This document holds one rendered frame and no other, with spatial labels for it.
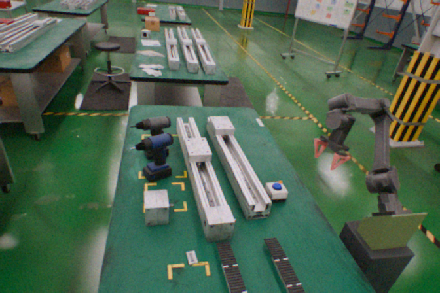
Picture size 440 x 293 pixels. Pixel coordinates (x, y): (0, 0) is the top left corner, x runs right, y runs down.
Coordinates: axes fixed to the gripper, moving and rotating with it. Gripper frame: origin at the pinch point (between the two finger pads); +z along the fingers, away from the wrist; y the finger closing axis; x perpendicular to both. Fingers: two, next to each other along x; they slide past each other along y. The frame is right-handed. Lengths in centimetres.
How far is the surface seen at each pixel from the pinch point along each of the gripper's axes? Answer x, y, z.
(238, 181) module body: -20.2, -20.0, 24.4
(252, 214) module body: -18.3, -4.8, 30.7
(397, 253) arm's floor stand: 30.9, 27.2, 23.0
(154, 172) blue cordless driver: -53, -39, 35
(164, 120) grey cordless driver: -48, -59, 16
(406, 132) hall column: 286, -146, 10
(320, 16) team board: 341, -466, -115
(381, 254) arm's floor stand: 24.1, 25.6, 24.6
